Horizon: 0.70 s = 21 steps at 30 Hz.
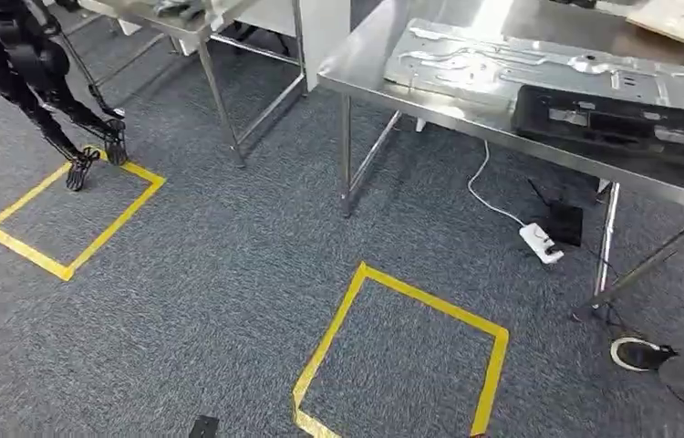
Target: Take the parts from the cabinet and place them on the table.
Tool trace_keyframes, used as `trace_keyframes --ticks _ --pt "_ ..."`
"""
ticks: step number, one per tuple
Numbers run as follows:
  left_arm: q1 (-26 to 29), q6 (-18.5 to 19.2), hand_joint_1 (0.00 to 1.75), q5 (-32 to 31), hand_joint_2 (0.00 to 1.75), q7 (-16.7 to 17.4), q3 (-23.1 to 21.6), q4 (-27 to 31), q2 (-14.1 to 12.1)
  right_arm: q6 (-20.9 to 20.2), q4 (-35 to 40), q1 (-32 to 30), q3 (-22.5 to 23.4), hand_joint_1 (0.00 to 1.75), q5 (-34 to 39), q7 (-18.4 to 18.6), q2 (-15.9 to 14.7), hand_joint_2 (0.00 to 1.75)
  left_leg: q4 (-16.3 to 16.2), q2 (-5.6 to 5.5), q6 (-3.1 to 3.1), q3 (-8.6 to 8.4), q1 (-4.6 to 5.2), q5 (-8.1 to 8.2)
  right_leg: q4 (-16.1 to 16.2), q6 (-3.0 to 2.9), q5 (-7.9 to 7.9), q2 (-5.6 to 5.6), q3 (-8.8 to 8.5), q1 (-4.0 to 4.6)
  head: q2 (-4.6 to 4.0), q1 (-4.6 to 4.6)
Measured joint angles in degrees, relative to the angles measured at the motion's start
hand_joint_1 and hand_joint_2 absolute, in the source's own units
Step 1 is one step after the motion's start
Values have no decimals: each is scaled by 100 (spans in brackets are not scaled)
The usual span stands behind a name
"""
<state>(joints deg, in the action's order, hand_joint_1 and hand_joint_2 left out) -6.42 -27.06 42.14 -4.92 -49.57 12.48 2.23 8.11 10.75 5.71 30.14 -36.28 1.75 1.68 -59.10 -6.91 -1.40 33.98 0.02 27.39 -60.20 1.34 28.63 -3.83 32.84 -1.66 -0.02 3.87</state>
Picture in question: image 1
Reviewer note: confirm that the black plastic frame part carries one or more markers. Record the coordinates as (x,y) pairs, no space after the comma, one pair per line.
(535,121)

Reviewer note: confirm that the steel bench with metal sheet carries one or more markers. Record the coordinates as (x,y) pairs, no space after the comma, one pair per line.
(366,66)

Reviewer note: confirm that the bare steel bench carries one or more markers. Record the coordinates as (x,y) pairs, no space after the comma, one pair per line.
(221,103)

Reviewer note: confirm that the white cabinet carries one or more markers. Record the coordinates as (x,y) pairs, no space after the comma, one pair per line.
(324,36)

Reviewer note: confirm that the white power strip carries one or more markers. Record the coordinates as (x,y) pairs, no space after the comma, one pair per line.
(541,243)

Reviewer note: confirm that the stamped grey metal sheet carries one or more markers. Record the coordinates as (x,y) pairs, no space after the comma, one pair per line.
(475,60)

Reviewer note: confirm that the yellow floor tape square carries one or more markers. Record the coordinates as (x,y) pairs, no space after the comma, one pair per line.
(493,362)
(118,214)

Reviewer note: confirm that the black router box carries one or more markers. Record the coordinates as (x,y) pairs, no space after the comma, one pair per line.
(564,224)

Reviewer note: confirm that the black robot foot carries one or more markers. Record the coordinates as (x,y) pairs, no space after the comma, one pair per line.
(204,427)

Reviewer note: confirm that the white-rimmed black round disc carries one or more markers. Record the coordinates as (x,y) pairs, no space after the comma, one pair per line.
(638,356)

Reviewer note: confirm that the black humanoid robot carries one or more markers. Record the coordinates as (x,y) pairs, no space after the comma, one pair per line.
(28,66)

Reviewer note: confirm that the pale wooden board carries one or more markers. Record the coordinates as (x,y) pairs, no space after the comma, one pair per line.
(680,18)

